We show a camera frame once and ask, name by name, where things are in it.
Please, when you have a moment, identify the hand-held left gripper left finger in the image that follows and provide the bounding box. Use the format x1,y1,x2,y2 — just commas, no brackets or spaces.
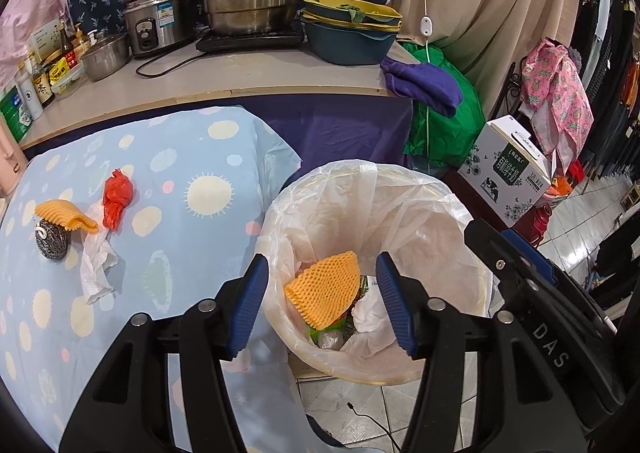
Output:
59,253,270,453

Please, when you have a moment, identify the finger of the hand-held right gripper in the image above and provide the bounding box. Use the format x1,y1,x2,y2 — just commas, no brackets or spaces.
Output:
464,219,532,306
502,229,617,335

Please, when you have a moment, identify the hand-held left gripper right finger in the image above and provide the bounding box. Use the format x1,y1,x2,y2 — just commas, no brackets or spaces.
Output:
375,252,591,453

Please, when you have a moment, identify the orange foam fruit net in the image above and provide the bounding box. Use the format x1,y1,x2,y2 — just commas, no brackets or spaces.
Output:
283,250,361,329
34,199,100,234

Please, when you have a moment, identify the beige trash bin with liner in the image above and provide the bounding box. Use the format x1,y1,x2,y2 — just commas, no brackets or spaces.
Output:
255,160,496,387

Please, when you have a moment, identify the crumpled white tissue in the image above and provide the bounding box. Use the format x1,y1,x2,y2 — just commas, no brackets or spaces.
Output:
349,290,395,335
79,227,121,305

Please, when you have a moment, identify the red thermos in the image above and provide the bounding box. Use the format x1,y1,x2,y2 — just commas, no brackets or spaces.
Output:
529,205,554,249

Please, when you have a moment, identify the pink plastic basket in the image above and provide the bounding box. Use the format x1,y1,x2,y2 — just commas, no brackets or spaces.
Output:
544,175,574,207

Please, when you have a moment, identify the crumpled clear plastic wrap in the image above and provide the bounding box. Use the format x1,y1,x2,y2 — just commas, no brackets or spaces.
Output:
316,331,347,352

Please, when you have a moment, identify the white milk carton box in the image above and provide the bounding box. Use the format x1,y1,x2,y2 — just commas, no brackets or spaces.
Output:
457,115,554,229

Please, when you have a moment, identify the blue polka dot tablecloth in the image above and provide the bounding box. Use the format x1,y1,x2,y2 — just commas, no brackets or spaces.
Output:
0,105,304,453

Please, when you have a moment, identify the red plastic stool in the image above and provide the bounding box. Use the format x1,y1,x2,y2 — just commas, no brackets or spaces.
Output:
564,160,589,184

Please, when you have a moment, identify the green plastic bag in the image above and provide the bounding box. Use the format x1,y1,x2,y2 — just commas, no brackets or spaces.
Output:
399,42,487,169

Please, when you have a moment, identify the pink pineapple print garment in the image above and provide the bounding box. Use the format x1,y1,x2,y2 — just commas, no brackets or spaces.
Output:
519,38,596,165

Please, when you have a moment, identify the crumpled red plastic bag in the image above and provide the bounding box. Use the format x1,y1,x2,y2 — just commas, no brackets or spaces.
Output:
102,168,136,234

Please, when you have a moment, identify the black metal rack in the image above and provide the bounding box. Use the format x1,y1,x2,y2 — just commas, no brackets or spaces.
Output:
492,35,559,122

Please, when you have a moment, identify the purple cloth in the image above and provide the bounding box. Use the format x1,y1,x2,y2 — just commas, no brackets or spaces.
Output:
379,56,465,118

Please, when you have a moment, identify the dark purple table skirt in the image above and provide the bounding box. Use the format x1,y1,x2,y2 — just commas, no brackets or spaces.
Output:
239,95,417,170

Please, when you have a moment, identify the rack of hanging clothes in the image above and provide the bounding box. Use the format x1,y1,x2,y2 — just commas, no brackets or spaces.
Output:
574,0,640,295

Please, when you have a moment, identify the steel wool scourer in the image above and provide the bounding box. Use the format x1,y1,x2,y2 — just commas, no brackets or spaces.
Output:
33,219,71,262

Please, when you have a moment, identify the blue plastic basin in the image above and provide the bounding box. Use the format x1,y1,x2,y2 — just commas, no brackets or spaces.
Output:
302,20,401,67

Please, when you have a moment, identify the black induction cooker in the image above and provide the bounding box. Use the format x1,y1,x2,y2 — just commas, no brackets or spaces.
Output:
194,28,306,53

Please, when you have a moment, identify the yellow plastic basin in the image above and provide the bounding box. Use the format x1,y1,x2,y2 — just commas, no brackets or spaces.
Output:
299,0,404,32

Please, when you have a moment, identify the pink plastic container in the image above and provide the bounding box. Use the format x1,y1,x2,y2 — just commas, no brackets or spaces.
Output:
0,117,29,197

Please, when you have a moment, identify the small steel bowl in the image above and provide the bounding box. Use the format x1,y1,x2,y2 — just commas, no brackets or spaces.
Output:
79,32,131,82

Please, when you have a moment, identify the steel rice cooker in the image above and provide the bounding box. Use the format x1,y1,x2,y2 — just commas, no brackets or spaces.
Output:
122,0,201,59

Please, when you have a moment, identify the row of condiment bottles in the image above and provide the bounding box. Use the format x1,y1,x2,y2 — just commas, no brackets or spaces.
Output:
0,17,87,145

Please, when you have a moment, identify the thin black floor cable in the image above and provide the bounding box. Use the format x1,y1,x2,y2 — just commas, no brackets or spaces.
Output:
347,401,402,450

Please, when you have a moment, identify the white cable with switch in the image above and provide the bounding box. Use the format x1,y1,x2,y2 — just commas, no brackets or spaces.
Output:
416,0,437,155

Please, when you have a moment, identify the black power cable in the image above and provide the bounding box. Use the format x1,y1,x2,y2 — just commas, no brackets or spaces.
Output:
134,50,199,79

